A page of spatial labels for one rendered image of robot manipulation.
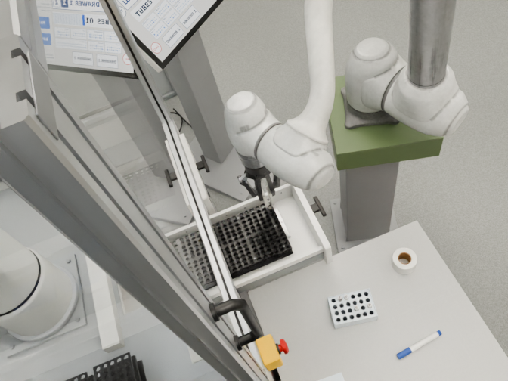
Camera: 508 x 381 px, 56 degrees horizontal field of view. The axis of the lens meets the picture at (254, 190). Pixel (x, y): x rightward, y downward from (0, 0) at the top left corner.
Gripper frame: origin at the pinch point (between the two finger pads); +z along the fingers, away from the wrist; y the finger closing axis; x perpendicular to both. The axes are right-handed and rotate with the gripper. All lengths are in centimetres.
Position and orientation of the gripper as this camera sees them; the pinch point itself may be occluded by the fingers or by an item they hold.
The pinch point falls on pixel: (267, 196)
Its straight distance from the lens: 142.0
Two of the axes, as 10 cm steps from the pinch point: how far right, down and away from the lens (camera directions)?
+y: -9.3, 3.7, -0.6
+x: 3.4, 7.6, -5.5
